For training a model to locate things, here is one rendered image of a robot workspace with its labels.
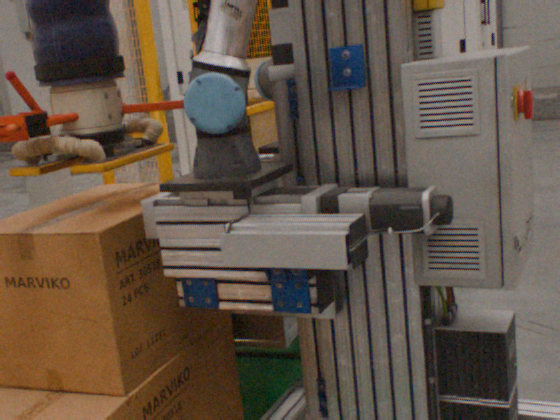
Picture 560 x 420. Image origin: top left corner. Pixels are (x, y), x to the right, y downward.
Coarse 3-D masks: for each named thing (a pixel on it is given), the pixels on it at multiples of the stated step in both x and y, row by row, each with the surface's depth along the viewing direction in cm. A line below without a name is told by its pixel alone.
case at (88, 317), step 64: (128, 192) 217; (0, 256) 183; (64, 256) 175; (128, 256) 180; (0, 320) 188; (64, 320) 180; (128, 320) 180; (192, 320) 209; (0, 384) 194; (64, 384) 185; (128, 384) 180
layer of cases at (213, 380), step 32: (224, 320) 228; (192, 352) 209; (224, 352) 228; (160, 384) 192; (192, 384) 209; (224, 384) 228; (0, 416) 177; (32, 416) 175; (64, 416) 173; (96, 416) 171; (128, 416) 179; (160, 416) 192; (192, 416) 208; (224, 416) 227
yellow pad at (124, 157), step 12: (144, 144) 209; (156, 144) 205; (168, 144) 208; (108, 156) 189; (120, 156) 189; (132, 156) 191; (144, 156) 196; (72, 168) 184; (84, 168) 183; (96, 168) 181; (108, 168) 182
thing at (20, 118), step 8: (24, 112) 180; (32, 112) 179; (40, 112) 178; (0, 120) 173; (8, 120) 172; (16, 120) 172; (24, 120) 171; (32, 120) 172; (40, 120) 175; (48, 120) 178; (24, 128) 171; (32, 128) 173; (40, 128) 175; (48, 128) 177; (16, 136) 173; (24, 136) 172; (32, 136) 172; (40, 136) 175
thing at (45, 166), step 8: (64, 160) 198; (72, 160) 200; (80, 160) 203; (16, 168) 192; (24, 168) 191; (32, 168) 189; (40, 168) 189; (48, 168) 191; (56, 168) 194; (64, 168) 197
